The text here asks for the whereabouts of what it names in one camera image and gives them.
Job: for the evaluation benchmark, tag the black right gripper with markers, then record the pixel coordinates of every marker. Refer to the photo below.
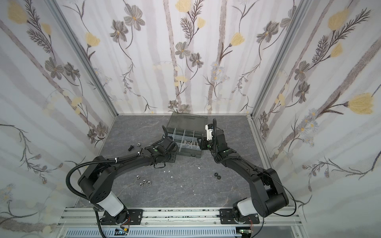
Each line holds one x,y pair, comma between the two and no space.
216,134

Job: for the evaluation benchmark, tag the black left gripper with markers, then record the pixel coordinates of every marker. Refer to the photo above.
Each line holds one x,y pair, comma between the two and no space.
174,156

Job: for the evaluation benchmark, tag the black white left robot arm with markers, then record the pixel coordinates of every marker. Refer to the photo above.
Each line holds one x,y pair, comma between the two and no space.
93,180

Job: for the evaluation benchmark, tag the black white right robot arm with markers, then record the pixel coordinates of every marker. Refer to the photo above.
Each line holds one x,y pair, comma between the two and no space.
267,194

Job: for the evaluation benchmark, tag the green compartment organizer box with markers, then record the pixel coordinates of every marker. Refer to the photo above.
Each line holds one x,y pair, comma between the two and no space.
185,129

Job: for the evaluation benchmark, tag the black nut pair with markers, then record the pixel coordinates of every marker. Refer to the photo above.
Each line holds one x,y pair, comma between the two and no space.
217,175

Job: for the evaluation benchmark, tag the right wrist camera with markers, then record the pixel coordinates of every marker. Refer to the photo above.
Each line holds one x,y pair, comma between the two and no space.
209,130

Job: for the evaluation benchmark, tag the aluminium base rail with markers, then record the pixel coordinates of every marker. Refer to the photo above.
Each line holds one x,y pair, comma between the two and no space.
170,217

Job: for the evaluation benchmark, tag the white slotted cable duct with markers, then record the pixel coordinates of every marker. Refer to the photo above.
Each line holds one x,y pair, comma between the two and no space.
176,232

